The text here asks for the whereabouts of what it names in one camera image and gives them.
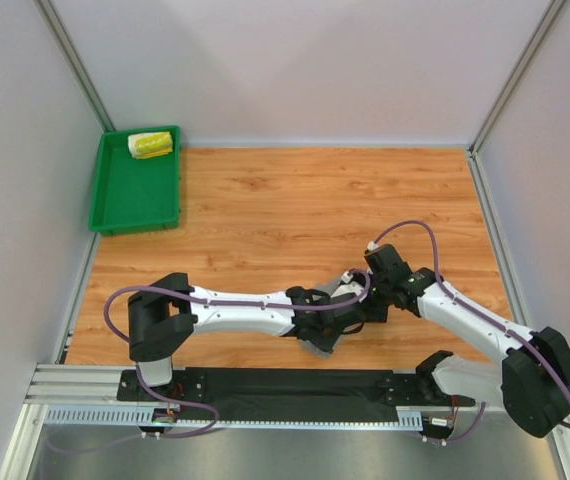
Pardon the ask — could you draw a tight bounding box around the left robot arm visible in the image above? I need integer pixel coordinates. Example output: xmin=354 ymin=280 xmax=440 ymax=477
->
xmin=128 ymin=270 xmax=371 ymax=387

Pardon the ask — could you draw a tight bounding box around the green plastic tray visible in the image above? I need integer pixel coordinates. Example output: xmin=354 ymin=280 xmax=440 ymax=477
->
xmin=89 ymin=125 xmax=181 ymax=237

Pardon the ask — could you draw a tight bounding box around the grey towel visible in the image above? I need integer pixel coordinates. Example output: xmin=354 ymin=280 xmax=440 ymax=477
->
xmin=294 ymin=278 xmax=358 ymax=357

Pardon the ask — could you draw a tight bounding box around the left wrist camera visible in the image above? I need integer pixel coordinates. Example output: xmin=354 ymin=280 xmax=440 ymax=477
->
xmin=330 ymin=270 xmax=371 ymax=302

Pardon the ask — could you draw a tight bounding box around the right aluminium corner post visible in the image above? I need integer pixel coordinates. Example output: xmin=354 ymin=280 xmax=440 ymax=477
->
xmin=467 ymin=0 xmax=570 ymax=157

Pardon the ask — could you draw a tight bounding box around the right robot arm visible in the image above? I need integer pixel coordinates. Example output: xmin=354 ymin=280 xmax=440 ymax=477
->
xmin=365 ymin=243 xmax=570 ymax=438

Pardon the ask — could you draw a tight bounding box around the aluminium corner post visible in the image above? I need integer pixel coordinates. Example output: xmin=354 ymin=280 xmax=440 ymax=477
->
xmin=467 ymin=0 xmax=570 ymax=157
xmin=34 ymin=0 xmax=115 ymax=132

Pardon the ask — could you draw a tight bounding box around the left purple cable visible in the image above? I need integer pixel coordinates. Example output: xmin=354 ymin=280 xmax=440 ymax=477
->
xmin=44 ymin=268 xmax=372 ymax=455

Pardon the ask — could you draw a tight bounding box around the aluminium frame rail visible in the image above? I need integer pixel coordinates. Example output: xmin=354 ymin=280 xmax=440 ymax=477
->
xmin=24 ymin=363 xmax=570 ymax=431

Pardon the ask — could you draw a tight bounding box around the left aluminium corner post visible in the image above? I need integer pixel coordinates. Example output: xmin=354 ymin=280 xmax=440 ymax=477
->
xmin=34 ymin=0 xmax=115 ymax=132

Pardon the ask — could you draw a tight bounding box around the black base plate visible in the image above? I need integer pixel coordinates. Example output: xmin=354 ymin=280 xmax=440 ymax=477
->
xmin=116 ymin=366 xmax=477 ymax=426

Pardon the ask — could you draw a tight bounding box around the yellow green patterned towel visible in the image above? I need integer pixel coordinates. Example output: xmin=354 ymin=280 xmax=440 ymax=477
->
xmin=127 ymin=131 xmax=174 ymax=159

